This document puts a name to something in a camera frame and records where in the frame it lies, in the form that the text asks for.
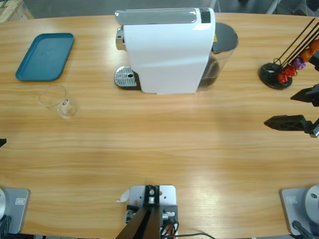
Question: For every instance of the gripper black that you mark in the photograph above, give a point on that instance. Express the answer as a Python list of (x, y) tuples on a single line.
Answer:
[(315, 130)]

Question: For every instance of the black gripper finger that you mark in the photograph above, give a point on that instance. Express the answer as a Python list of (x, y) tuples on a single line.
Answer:
[(2, 143)]

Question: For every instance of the clear drinking glass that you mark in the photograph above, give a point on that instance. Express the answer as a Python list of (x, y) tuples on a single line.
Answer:
[(63, 108)]

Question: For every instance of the silver grey machine lever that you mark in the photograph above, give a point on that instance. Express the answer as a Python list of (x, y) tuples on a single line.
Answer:
[(154, 16)]

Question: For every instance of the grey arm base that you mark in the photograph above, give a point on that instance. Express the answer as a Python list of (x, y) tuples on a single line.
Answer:
[(299, 204), (15, 209)]

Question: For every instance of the red coffee capsule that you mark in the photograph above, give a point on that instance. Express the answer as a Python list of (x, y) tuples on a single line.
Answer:
[(290, 71), (282, 77)]

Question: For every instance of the purple coffee capsule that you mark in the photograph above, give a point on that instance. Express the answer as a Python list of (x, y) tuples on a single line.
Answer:
[(298, 63)]

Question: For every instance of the white capsule coffee machine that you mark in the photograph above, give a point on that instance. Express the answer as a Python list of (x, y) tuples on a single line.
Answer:
[(169, 57)]

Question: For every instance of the black capsule holder with rods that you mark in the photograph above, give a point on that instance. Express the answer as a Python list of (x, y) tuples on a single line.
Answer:
[(268, 74)]

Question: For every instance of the teal plastic tray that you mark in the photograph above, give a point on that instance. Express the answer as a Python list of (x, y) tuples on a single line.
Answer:
[(45, 57)]

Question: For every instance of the dark bin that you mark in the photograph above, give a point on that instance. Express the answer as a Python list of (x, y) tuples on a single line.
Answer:
[(312, 5)]

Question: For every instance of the wooden crate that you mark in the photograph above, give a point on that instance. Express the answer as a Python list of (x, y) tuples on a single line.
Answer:
[(12, 10)]

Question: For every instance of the white paper tab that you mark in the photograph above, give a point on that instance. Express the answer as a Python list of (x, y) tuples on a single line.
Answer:
[(124, 196)]

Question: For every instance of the metal grate drip tray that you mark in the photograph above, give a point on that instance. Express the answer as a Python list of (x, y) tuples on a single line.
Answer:
[(125, 76)]

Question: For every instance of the black electronics module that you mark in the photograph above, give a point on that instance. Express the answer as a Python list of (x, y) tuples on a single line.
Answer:
[(172, 214)]

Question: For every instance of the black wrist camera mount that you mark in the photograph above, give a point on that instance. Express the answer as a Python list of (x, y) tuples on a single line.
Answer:
[(315, 61)]

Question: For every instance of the white metal frame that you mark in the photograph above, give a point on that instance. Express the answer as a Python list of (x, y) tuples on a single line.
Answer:
[(272, 6)]

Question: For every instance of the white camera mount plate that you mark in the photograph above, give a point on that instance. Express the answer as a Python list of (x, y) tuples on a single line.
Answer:
[(169, 196)]

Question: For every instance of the dark camera post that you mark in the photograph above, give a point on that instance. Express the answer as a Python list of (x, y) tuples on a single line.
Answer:
[(147, 224)]

